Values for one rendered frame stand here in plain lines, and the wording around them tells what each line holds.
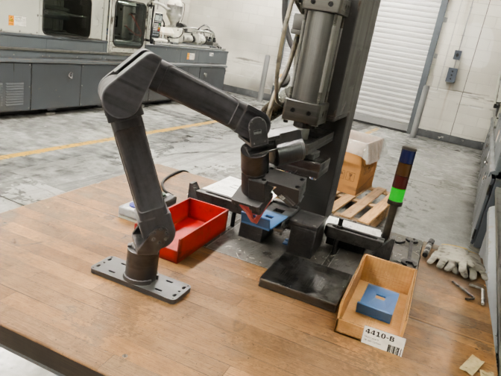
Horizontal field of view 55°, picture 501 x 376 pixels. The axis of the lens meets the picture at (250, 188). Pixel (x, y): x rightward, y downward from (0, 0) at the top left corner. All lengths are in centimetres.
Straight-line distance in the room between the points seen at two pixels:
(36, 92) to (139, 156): 566
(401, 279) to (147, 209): 59
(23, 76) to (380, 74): 685
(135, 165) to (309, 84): 47
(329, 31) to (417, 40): 923
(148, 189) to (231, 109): 21
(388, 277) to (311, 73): 50
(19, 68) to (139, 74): 550
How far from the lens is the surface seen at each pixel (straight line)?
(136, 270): 97
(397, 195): 132
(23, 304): 95
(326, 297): 103
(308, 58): 115
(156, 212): 92
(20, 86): 635
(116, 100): 84
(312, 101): 116
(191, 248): 113
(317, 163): 116
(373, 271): 117
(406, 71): 1037
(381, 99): 1047
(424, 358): 99
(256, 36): 1143
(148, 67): 83
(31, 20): 640
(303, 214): 126
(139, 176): 89
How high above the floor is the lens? 141
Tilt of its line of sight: 18 degrees down
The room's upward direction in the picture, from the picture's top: 10 degrees clockwise
